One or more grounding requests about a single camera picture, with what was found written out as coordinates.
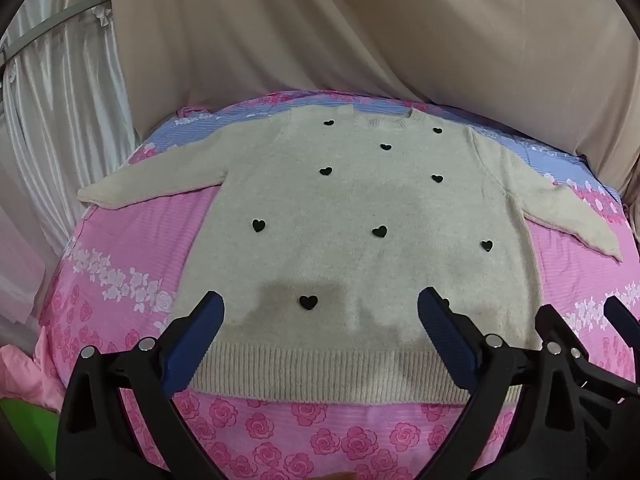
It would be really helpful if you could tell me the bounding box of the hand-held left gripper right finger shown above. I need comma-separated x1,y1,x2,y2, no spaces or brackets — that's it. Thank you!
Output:
416,286,587,480

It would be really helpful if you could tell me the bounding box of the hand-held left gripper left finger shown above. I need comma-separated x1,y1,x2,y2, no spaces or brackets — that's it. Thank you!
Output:
55,290,226,480

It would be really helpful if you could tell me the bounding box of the pink cloth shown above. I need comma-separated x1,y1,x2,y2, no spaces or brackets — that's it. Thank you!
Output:
0,342,68,411

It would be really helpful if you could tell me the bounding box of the green object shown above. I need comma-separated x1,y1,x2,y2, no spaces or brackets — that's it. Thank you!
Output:
0,395,62,463

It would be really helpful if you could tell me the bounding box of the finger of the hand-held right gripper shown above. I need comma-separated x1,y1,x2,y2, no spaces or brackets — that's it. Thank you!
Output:
534,303,640,411
603,296,640,358

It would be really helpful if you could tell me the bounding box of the pink floral bed sheet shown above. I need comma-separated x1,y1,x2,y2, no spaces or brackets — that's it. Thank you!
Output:
37,89,640,480

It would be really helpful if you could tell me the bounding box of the beige curtain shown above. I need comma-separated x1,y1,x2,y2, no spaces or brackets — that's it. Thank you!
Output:
110,0,640,201

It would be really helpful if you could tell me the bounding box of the white satin curtain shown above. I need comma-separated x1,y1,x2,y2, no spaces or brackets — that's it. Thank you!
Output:
0,0,137,351

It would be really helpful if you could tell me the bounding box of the cream sweater with black hearts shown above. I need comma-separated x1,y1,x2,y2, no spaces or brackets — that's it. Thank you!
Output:
77,106,623,406

